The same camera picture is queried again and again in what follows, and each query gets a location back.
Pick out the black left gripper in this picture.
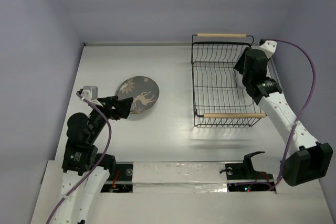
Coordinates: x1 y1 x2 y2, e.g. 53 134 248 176
88 94 133 142

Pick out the red and teal plate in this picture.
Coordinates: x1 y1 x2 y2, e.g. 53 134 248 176
130 108 155 115

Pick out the grey-green mottled plate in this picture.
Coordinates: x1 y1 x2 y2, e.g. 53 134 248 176
115 76 160 114

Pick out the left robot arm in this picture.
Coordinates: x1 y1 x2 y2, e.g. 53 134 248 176
53 92 133 223

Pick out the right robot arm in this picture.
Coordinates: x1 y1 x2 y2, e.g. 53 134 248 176
234 47 333 187

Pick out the metal side rail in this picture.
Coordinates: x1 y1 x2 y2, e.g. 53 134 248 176
262 45 305 158

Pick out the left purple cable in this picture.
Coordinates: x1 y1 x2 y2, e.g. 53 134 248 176
46 90 112 224

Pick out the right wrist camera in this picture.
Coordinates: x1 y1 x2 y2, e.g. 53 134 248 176
259 39 277 60

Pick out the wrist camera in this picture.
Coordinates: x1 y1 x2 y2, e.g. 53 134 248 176
77 86 98 102
259 39 277 60

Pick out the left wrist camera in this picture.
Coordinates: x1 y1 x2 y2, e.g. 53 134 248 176
77 86 98 102

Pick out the black wire dish rack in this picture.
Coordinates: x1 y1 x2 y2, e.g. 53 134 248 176
191 34 266 127

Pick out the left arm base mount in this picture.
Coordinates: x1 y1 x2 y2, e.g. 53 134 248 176
101 163 133 193

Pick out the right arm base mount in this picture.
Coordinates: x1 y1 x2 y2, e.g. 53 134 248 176
219 151 276 193

